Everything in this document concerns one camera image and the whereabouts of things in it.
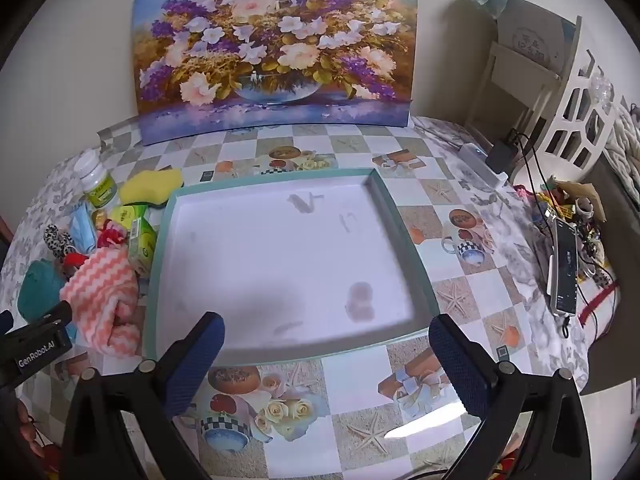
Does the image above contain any black power adapter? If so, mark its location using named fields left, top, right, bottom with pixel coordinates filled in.
left=486, top=140, right=516, bottom=173

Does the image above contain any white bottle green label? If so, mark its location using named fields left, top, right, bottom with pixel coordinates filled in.
left=74, top=150, right=118, bottom=208

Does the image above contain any leopard print scrunchie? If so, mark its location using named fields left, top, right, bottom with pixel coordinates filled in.
left=44, top=225, right=76, bottom=261

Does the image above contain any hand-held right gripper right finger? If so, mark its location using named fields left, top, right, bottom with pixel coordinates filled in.
left=429, top=314, right=588, bottom=480

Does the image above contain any yellow sponge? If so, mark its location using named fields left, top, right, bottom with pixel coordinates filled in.
left=119, top=169, right=183, bottom=208

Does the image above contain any white lattice rack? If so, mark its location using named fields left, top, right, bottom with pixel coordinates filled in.
left=537, top=50, right=621, bottom=176

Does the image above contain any shallow teal box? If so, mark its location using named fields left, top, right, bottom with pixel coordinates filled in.
left=143, top=167, right=438, bottom=367

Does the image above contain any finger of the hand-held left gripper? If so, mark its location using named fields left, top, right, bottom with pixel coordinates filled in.
left=10, top=301, right=74, bottom=338

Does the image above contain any blue face mask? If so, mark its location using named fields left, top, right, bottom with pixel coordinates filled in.
left=67, top=202, right=101, bottom=256

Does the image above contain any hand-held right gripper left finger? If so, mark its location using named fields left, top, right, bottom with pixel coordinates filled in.
left=60, top=311, right=226, bottom=480

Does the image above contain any checkered printed tablecloth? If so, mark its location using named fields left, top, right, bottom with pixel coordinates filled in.
left=0, top=115, right=621, bottom=480

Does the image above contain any black cable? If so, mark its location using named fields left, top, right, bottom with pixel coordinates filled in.
left=507, top=129, right=556, bottom=201

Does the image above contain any red white plush scrunchie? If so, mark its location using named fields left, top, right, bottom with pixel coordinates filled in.
left=95, top=220, right=128, bottom=250

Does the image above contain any pile of small trinkets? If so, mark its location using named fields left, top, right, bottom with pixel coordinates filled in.
left=515, top=175, right=608, bottom=241

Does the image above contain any pink chevron towel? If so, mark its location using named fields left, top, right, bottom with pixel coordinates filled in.
left=60, top=247, right=143, bottom=358

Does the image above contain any flower bouquet painting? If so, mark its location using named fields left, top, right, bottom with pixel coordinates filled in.
left=131, top=0, right=420, bottom=147

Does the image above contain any cream knitted blanket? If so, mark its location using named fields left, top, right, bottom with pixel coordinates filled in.
left=602, top=97, right=640, bottom=196

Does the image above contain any green carton box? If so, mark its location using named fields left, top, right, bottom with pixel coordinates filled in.
left=127, top=217, right=158, bottom=278
left=107, top=204, right=150, bottom=226

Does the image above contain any person's left hand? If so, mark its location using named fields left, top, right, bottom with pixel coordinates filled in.
left=15, top=399, right=47, bottom=460

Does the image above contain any pale teal cloth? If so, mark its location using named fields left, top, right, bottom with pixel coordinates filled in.
left=472, top=0, right=521, bottom=18

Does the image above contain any white power strip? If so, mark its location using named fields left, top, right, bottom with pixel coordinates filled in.
left=457, top=142, right=508, bottom=188

